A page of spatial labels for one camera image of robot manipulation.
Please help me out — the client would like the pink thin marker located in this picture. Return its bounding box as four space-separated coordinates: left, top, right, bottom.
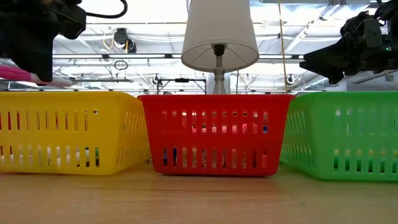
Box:
0 64 74 88

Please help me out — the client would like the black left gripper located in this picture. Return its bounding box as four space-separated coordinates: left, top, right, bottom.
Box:
0 0 87 83

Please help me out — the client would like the black metal stand frame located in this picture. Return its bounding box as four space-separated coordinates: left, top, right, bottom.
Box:
156 77 208 95

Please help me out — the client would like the green plastic basket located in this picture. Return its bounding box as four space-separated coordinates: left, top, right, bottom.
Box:
279 91 398 182

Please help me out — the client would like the silver ventilation duct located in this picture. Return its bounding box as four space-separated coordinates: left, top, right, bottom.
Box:
303 74 338 91

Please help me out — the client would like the black ceiling mounted device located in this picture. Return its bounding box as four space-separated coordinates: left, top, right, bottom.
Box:
113 27 137 54

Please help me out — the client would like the white shade table lamp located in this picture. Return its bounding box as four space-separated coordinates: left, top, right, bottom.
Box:
181 0 260 95

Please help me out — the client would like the yellow plastic basket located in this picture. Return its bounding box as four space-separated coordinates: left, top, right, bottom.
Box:
0 90 152 175

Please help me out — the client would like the pink highlighter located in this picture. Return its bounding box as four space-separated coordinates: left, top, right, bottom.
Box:
183 123 265 134

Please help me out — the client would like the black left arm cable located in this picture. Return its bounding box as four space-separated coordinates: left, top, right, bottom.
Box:
84 0 129 19

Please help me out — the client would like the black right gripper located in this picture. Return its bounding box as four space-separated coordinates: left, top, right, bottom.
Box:
299 11 398 85

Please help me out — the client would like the yellow thin marker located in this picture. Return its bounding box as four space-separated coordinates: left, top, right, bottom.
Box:
334 148 398 156

